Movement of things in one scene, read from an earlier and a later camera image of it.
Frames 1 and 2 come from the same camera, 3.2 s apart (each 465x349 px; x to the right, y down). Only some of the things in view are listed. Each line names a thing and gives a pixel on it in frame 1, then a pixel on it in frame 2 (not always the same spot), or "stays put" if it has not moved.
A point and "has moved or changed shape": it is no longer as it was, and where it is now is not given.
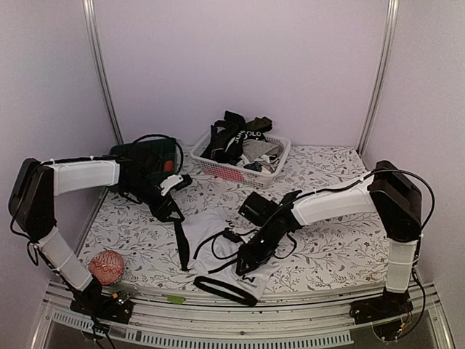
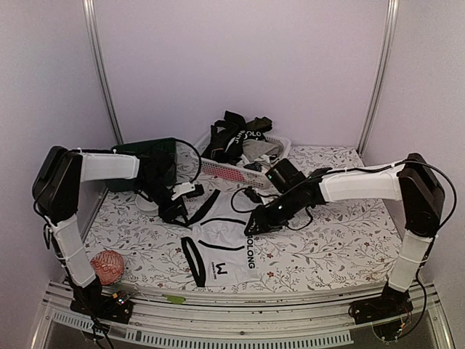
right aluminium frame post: (380, 78) stays put
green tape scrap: (175, 299) stays put
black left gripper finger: (175, 209) → (182, 213)
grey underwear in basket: (253, 149) stays put
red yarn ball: (107, 267) stays put
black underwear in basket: (227, 136) stays put
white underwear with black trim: (213, 243) has moved or changed shape
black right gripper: (251, 255) → (264, 222)
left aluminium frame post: (91, 27) stays put
